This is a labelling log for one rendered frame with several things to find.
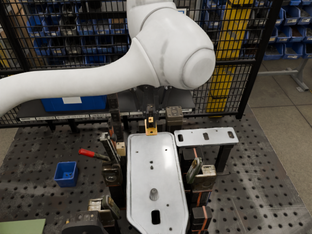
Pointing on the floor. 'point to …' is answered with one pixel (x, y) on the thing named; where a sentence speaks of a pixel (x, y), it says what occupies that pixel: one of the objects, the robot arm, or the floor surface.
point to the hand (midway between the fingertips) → (150, 118)
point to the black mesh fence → (274, 9)
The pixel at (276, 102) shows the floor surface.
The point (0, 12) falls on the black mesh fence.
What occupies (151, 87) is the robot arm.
